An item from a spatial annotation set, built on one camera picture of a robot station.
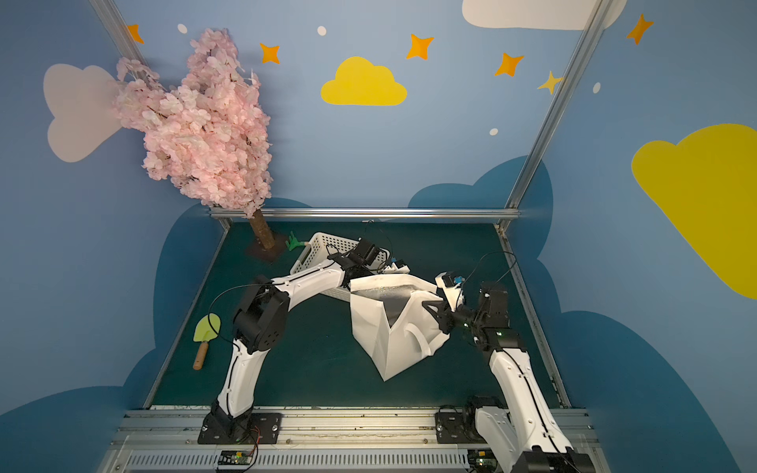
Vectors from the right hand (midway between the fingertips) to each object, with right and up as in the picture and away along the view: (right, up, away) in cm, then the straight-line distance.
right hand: (432, 299), depth 79 cm
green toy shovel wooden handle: (-69, -11, +12) cm, 71 cm away
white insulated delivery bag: (-11, -3, -14) cm, 18 cm away
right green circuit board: (+12, -40, -6) cm, 42 cm away
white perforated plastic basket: (-37, +15, +32) cm, 51 cm away
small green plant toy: (-49, +17, +36) cm, 63 cm away
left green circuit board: (-50, -38, -8) cm, 64 cm away
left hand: (-7, -2, +1) cm, 7 cm away
